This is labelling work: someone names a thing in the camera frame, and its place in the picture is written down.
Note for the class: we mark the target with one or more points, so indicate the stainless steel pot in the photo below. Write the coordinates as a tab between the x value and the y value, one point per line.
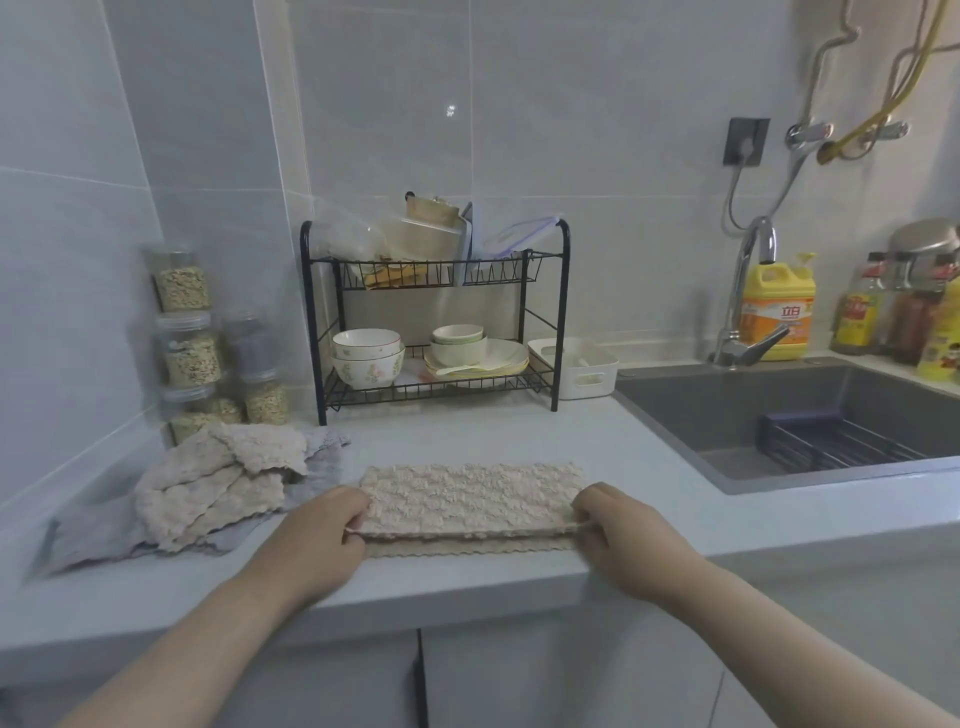
926	238

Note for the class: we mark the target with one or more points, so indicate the person's left forearm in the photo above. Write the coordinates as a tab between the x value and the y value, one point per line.
180	660

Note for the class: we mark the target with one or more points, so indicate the yellow orange cloth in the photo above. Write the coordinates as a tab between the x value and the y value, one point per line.
390	276

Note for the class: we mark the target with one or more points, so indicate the black wall socket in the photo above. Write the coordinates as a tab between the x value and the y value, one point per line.
742	139

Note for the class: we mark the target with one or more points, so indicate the white bowl red rim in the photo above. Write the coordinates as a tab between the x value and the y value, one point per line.
366	343

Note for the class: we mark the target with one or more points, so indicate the yellow squeeze bottle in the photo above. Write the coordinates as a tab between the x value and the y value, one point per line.
941	352

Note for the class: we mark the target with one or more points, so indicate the grey fluffy towel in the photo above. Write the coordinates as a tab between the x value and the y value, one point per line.
97	532

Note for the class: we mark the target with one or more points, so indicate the small cream bowl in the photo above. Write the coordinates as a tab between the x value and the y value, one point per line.
457	334

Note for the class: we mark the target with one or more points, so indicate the white plastic basket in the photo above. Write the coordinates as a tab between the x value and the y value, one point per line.
592	386

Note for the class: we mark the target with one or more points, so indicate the grey corrugated pipe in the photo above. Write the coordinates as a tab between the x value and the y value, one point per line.
812	90
892	82

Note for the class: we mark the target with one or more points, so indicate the white floral bowl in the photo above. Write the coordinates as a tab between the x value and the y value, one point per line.
367	373

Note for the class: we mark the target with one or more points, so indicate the person's right forearm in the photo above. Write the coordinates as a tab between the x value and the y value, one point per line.
810	645

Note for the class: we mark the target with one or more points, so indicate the yellow detergent bottle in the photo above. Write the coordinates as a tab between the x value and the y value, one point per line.
780	315

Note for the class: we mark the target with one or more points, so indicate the dark blue sink rack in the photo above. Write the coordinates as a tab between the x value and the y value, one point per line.
795	424

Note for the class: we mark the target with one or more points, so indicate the grey blue container lid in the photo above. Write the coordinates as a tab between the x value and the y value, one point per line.
465	240

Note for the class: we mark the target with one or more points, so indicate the cream bowl green rim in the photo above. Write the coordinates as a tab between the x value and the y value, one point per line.
459	354

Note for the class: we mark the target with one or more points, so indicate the chrome kitchen faucet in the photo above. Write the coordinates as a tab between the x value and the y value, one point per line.
765	236

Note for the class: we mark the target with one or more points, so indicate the white red printed mat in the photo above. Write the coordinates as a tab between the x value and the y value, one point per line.
412	375

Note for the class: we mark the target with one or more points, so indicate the cream plate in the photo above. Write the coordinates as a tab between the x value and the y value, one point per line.
506	356

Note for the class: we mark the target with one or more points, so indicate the person's right hand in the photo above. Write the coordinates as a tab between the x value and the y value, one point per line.
645	547

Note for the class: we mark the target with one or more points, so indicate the beige fluffy towel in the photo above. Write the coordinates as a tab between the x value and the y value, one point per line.
465	495
195	487

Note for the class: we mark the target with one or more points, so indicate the pale yellow plate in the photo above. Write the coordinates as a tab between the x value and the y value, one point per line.
517	369

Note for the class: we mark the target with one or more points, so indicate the clear lid blue rim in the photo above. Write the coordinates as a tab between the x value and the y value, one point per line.
517	238

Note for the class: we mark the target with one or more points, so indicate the person's left hand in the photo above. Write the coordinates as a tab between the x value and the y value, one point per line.
315	547

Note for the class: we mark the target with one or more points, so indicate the chrome water valve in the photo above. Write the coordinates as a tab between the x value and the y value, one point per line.
810	133
889	131

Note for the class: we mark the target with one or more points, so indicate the grey kitchen sink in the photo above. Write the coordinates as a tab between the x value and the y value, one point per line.
697	420

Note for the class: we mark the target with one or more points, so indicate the cream plastic spoon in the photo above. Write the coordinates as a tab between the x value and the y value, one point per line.
450	370

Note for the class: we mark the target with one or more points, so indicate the clear empty jar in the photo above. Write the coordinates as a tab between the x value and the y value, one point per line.
251	352

